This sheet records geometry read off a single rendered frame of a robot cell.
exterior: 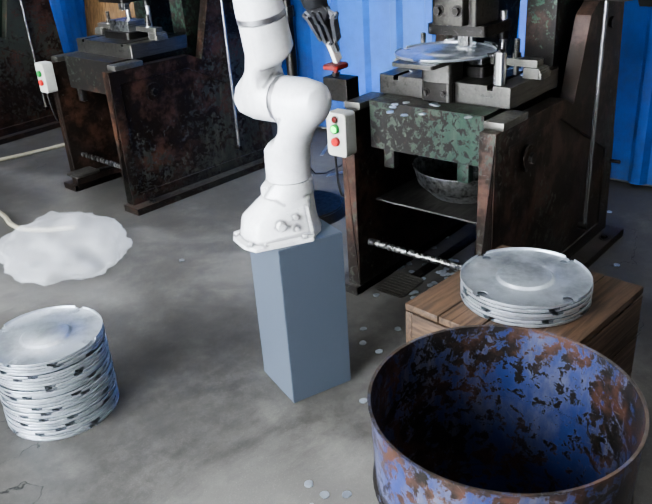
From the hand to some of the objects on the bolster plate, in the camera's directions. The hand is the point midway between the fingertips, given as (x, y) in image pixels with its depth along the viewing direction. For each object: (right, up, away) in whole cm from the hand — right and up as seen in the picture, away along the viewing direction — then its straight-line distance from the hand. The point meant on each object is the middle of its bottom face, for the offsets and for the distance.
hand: (334, 51), depth 220 cm
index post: (+46, -15, -20) cm, 52 cm away
